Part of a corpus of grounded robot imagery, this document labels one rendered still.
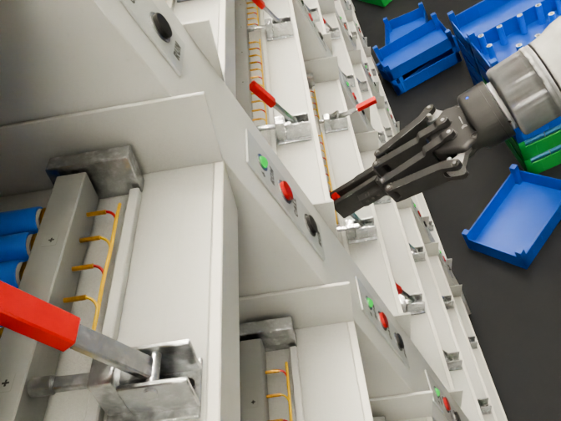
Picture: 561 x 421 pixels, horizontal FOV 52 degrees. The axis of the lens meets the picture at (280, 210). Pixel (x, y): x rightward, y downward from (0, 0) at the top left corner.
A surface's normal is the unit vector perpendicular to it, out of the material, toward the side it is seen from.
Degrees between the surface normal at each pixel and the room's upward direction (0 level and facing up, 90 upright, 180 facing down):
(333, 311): 90
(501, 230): 0
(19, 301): 76
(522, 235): 0
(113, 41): 90
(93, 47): 90
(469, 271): 0
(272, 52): 21
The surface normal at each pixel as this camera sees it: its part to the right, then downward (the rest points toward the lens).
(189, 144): 0.07, 0.68
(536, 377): -0.49, -0.62
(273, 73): -0.15, -0.72
